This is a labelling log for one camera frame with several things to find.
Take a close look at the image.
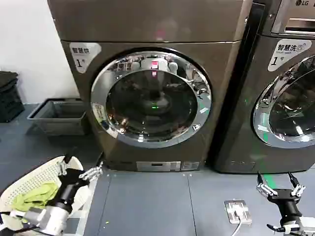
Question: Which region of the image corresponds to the grey dryer with wash label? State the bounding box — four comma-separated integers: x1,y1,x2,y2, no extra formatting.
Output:
214,34,315,174

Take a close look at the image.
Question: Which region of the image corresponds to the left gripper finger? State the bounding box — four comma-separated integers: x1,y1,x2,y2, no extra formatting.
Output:
58,147,76,176
79,154,104,182

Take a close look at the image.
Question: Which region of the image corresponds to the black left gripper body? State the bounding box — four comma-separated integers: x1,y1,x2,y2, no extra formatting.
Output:
56,168,90,211

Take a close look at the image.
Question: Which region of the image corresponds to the white number label, wash text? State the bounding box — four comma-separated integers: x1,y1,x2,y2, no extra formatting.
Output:
267,39,312,72

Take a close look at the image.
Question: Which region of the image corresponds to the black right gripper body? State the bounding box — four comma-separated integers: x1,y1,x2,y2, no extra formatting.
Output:
267,188,303,222

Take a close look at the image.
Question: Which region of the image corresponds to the green floor tape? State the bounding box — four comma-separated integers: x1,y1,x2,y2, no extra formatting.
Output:
259,173,279,195

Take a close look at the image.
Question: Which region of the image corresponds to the steel floor socket plate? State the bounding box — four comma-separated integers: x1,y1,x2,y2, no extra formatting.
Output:
223,199,253,225

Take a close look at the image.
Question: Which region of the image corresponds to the grey-brown front-load dryer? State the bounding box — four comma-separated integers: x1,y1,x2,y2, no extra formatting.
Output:
46,0,253,173

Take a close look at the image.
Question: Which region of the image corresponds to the white perforated laundry basket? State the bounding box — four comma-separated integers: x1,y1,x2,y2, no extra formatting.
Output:
0,155,98,233

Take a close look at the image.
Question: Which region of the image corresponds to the green cloth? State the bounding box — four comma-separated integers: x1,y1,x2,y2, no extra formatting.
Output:
11,181,60,212

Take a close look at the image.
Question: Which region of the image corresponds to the white power cable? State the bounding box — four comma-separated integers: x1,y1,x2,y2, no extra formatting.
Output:
231,214,243,236

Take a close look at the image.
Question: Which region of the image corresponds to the black plastic crate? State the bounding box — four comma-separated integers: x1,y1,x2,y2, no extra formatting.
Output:
0,86,25,123

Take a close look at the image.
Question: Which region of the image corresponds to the dark folded cloth stack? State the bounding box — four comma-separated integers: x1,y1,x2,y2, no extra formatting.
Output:
0,71,20,93

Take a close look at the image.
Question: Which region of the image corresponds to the chrome glass door, wash-label dryer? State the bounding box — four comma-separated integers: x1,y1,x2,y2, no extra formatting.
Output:
252,54,315,149

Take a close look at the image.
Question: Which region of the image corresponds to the stacked grey machine with drawer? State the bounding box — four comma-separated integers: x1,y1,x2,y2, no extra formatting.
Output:
260,0,315,37

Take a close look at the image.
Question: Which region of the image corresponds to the round chrome glass dryer door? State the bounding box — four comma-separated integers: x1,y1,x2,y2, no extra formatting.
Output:
90,48,212,149

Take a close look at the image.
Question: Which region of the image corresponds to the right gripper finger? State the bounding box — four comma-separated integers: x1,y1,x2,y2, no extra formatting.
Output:
287,171,306,197
255,171,278,197

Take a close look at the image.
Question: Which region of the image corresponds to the grey plastic floor basket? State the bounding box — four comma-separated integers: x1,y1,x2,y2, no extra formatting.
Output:
27,97,91,136

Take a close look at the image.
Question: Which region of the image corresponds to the white number label, dry text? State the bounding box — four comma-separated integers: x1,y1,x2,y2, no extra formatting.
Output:
69,42,102,74

